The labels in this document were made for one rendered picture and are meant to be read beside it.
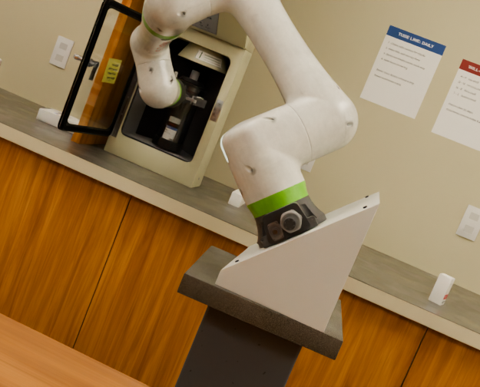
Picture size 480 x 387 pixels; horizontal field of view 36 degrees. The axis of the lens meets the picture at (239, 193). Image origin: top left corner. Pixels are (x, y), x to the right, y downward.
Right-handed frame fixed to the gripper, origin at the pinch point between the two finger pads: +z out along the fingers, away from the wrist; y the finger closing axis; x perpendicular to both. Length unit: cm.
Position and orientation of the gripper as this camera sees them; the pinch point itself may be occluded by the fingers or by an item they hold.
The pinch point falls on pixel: (186, 96)
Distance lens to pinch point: 244.9
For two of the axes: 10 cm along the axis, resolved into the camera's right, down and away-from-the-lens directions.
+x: -3.7, 9.2, 1.2
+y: -9.1, -3.9, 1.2
